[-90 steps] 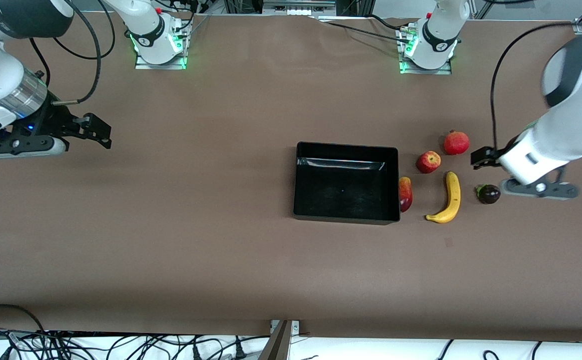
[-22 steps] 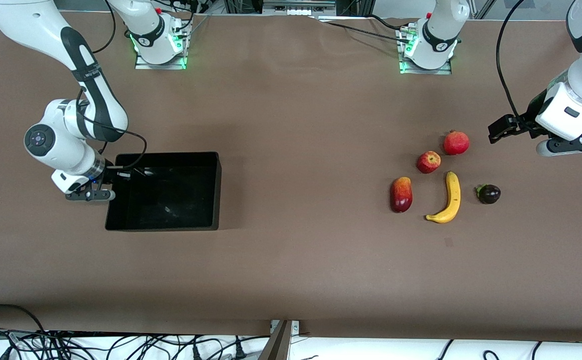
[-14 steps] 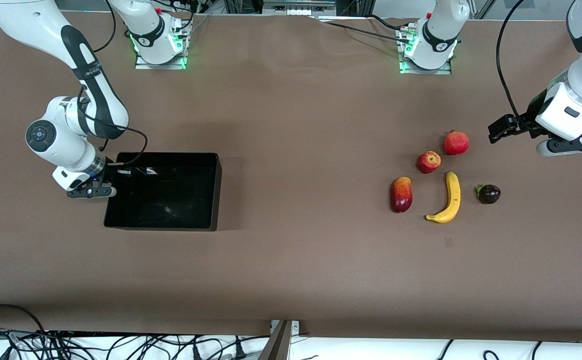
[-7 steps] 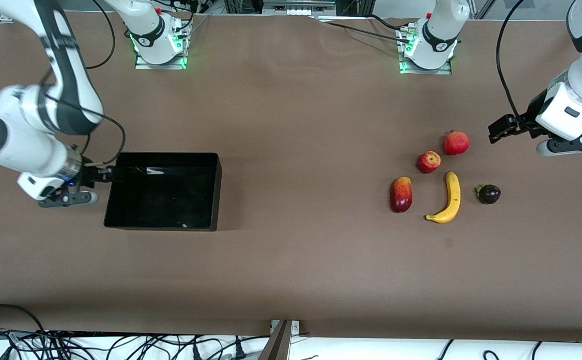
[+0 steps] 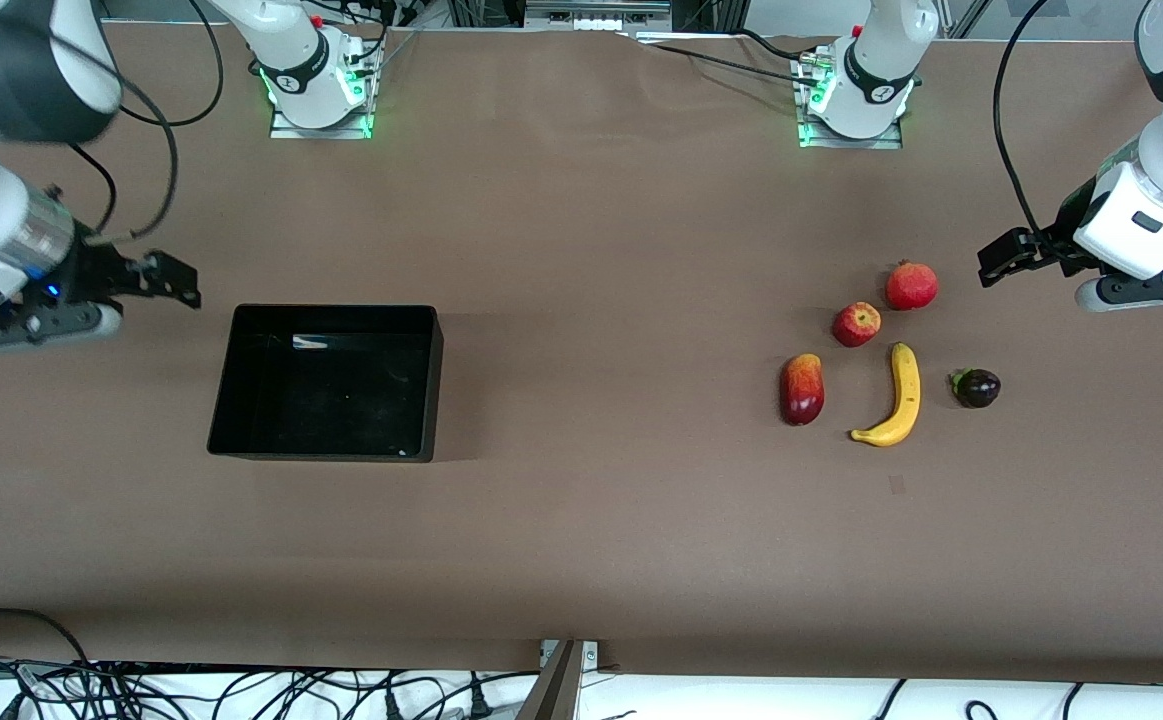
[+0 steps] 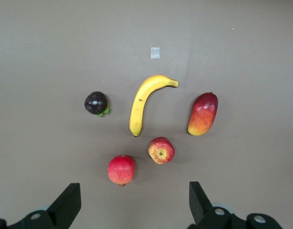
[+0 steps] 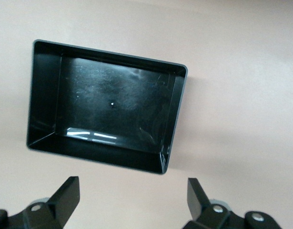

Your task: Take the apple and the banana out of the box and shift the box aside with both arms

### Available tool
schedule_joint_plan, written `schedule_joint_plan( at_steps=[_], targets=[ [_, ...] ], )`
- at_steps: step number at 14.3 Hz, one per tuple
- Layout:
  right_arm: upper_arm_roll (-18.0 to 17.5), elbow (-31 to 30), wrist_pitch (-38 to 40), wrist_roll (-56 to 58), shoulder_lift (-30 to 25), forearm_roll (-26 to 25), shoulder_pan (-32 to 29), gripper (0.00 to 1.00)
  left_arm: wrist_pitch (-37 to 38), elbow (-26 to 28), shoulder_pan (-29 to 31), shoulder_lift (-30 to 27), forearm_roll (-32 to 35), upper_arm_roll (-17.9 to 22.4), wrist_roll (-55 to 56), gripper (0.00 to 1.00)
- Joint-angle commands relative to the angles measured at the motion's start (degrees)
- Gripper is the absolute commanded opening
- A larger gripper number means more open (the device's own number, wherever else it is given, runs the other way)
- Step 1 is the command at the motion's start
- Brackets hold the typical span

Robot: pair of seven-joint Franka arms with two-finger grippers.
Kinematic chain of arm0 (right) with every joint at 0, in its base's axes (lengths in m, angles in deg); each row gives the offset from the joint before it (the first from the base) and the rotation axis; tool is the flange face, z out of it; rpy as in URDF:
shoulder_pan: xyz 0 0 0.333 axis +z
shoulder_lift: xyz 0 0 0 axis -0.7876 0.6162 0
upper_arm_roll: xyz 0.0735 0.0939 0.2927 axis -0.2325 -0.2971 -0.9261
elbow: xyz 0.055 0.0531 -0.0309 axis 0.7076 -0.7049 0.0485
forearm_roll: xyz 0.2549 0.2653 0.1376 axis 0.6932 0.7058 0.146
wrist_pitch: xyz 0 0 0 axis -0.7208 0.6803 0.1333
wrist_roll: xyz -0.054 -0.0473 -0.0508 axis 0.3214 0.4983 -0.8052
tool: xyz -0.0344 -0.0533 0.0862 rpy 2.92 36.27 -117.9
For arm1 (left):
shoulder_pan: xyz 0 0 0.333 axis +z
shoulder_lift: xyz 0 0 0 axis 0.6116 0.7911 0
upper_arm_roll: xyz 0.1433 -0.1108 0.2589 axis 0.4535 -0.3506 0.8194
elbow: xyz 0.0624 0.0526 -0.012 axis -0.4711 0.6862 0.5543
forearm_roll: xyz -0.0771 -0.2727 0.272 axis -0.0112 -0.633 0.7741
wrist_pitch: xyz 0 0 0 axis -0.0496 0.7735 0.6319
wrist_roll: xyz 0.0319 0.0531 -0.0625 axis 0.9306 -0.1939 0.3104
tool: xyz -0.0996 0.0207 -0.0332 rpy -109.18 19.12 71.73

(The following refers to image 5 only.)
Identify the red apple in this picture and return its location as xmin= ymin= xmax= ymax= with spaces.
xmin=832 ymin=301 xmax=883 ymax=349

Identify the gray device with ports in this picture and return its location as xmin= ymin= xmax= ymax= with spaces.
xmin=525 ymin=0 xmax=673 ymax=33

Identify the red pomegranate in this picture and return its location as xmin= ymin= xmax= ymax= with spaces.
xmin=885 ymin=260 xmax=940 ymax=312

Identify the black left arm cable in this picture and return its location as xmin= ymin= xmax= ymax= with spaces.
xmin=991 ymin=0 xmax=1077 ymax=251

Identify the dark purple eggplant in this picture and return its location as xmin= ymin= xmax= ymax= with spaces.
xmin=950 ymin=367 xmax=1002 ymax=409

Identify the black looped floor cable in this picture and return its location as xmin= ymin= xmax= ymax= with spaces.
xmin=0 ymin=607 xmax=94 ymax=669

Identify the black rectangular plastic box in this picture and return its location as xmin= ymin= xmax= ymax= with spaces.
xmin=207 ymin=304 xmax=444 ymax=464

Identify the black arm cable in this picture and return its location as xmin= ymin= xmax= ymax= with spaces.
xmin=66 ymin=0 xmax=226 ymax=246
xmin=991 ymin=0 xmax=1077 ymax=251

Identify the red yellow mango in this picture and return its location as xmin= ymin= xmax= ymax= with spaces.
xmin=779 ymin=353 xmax=826 ymax=427

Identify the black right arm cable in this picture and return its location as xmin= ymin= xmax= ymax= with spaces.
xmin=66 ymin=0 xmax=226 ymax=246

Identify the black cable on table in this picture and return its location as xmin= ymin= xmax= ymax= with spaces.
xmin=631 ymin=28 xmax=814 ymax=83

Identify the yellow banana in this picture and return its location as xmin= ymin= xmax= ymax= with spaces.
xmin=849 ymin=342 xmax=922 ymax=448

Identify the dark metal pole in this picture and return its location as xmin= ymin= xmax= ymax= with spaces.
xmin=515 ymin=640 xmax=582 ymax=720

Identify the silver metal bracket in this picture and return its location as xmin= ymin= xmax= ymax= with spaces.
xmin=539 ymin=639 xmax=600 ymax=671

